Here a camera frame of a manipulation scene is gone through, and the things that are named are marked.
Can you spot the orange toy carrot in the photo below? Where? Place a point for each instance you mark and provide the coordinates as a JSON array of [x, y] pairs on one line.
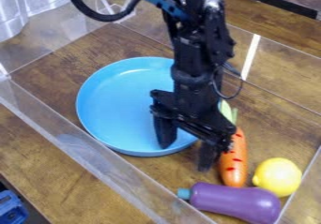
[[233, 162]]

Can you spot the purple toy eggplant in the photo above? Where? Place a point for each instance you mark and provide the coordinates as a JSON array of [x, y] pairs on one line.
[[249, 203]]

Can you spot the blue round plate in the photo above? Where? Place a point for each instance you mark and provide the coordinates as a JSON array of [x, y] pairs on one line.
[[112, 106]]

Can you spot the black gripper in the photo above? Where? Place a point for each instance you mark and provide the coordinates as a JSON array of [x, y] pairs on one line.
[[190, 108]]

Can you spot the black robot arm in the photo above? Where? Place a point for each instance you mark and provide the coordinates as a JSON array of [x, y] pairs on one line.
[[199, 36]]

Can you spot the blue object at corner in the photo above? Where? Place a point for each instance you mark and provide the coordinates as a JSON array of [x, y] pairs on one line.
[[14, 212]]

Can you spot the yellow toy lemon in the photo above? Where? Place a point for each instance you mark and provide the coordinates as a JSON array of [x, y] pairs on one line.
[[277, 175]]

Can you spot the clear acrylic enclosure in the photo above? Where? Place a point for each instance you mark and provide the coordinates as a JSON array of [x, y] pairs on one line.
[[82, 184]]

